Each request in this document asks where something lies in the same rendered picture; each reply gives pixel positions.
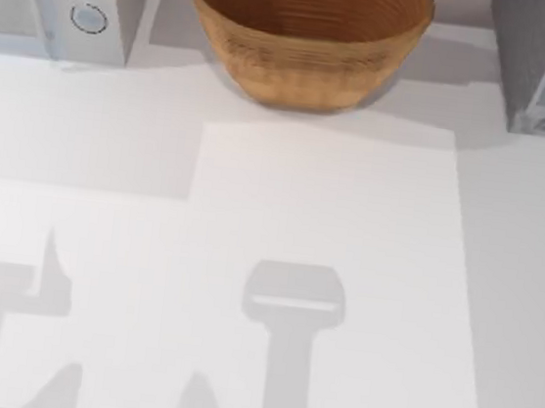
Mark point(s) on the brown woven basket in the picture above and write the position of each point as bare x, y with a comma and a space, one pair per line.
302, 69

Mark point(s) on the round grey microwave knob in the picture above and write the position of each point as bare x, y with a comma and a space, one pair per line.
89, 18

